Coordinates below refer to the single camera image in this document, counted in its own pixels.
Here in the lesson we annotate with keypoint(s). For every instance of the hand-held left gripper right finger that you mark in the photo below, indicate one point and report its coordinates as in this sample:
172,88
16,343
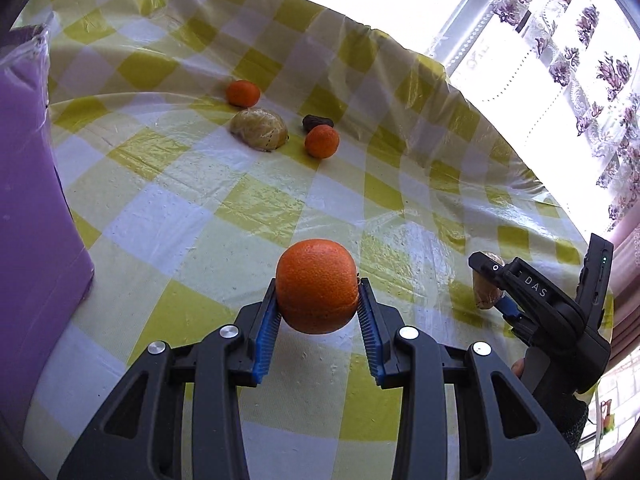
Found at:
371,340

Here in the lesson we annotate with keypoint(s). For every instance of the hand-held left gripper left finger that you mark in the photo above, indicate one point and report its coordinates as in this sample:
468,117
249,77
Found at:
265,340

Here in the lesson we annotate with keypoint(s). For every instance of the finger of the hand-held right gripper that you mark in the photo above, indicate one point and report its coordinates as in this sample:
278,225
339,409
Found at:
485,262
510,310

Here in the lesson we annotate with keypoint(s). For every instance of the brown plastic-wrapped fruit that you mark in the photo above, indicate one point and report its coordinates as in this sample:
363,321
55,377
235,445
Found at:
487,294

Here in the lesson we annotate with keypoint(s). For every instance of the large orange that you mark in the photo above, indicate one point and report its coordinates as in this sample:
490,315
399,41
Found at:
316,287

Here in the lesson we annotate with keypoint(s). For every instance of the person's right forearm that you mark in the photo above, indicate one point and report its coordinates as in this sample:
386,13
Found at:
565,422

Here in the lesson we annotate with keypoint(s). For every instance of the person's right hand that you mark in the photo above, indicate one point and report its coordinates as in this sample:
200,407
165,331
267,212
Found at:
518,367

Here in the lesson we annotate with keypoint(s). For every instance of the pink curtain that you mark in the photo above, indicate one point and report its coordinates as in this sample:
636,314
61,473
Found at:
627,270

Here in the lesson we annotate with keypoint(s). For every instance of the yellow white checkered tablecloth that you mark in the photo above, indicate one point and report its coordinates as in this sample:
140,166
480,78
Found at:
200,220

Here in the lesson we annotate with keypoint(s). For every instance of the medium orange tangerine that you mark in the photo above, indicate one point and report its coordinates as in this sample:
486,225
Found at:
321,141

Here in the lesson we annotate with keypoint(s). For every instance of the yellowish plastic-wrapped fruit half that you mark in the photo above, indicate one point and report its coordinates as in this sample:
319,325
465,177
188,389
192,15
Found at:
259,130

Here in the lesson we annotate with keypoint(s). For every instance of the dark brown oblong fruit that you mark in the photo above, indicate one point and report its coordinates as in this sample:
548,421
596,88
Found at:
317,122

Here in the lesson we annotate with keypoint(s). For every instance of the small orange tangerine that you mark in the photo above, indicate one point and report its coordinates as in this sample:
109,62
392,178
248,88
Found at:
243,93

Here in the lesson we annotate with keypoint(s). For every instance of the purple plastic-wrapped box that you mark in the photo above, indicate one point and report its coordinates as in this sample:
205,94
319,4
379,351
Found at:
30,210

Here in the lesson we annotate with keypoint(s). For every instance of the white window frame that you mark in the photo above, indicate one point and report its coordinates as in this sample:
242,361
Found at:
465,25

